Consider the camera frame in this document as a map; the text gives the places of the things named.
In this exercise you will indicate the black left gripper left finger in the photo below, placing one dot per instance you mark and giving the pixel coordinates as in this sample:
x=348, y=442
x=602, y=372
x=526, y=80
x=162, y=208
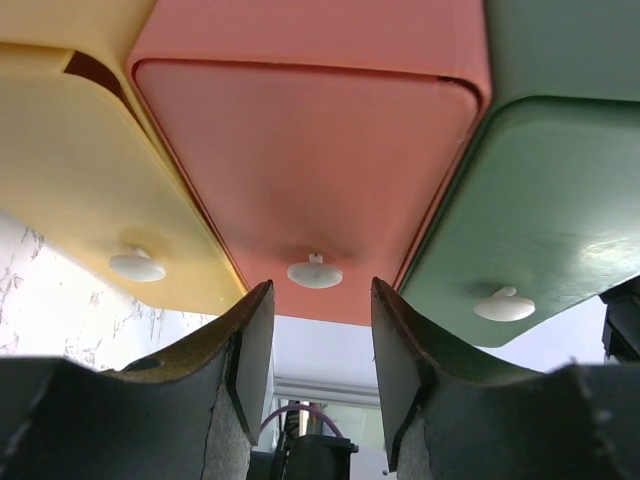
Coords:
x=192, y=410

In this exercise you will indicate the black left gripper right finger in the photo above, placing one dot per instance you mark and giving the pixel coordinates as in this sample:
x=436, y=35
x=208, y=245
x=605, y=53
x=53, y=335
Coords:
x=452, y=411

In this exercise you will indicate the green drawer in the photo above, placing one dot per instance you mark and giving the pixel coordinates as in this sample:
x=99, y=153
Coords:
x=545, y=217

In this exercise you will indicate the coral drawer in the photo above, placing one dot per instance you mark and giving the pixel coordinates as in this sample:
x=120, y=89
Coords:
x=318, y=179

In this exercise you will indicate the yellow drawer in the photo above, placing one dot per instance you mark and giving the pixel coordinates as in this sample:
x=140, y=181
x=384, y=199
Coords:
x=76, y=167

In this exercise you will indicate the coral drawer box housing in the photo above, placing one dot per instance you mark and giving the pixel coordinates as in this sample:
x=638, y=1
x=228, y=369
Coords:
x=444, y=39

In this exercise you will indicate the green drawer box housing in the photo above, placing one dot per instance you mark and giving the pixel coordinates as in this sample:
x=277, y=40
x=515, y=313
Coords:
x=573, y=49

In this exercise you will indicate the yellow drawer box housing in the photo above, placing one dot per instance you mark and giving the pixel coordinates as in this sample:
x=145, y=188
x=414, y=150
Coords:
x=105, y=30

